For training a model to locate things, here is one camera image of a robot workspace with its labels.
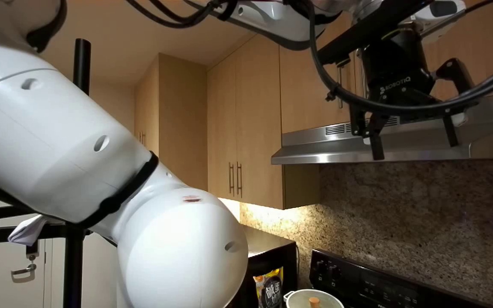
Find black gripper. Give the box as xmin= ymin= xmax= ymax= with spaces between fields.
xmin=349 ymin=25 xmax=474 ymax=161

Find cabinet door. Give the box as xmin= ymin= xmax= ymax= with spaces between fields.
xmin=423 ymin=3 xmax=493 ymax=84
xmin=279 ymin=15 xmax=353 ymax=137

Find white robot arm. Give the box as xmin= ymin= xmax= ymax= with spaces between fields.
xmin=0 ymin=0 xmax=248 ymax=308

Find stainless steel range hood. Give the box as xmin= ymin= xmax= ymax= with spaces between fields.
xmin=272 ymin=95 xmax=493 ymax=164

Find black microwave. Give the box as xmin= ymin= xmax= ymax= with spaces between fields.
xmin=226 ymin=226 xmax=298 ymax=308

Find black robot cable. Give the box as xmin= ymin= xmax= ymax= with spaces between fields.
xmin=125 ymin=0 xmax=493 ymax=114

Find tall wooden wall cabinets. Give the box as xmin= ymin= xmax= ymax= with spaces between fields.
xmin=132 ymin=34 xmax=322 ymax=210

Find black metal stand frame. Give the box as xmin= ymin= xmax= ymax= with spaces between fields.
xmin=0 ymin=37 xmax=94 ymax=308

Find white door with handle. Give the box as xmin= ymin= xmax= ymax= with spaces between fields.
xmin=0 ymin=238 xmax=117 ymax=308

